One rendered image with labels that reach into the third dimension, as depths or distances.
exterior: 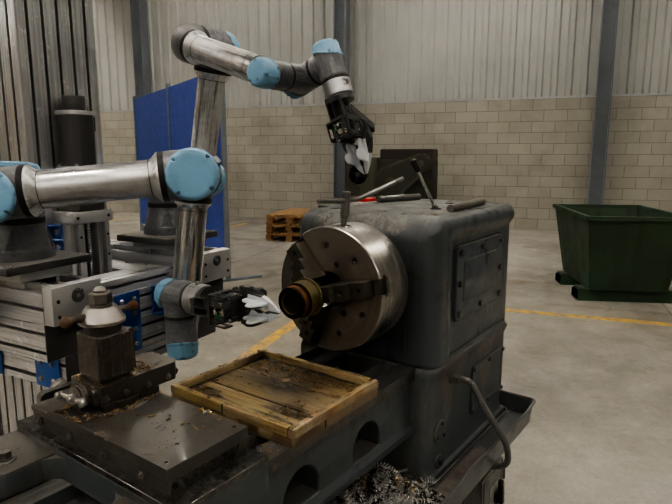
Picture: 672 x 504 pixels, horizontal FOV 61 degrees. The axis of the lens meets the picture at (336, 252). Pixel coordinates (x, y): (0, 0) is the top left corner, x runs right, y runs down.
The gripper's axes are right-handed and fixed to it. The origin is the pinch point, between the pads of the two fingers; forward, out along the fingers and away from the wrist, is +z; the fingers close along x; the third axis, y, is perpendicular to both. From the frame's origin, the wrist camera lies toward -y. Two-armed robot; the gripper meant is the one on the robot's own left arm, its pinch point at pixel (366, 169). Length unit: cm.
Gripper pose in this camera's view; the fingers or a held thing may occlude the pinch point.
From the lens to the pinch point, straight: 153.3
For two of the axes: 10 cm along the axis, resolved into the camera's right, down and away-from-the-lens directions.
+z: 2.8, 9.6, -0.4
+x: 7.6, -2.5, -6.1
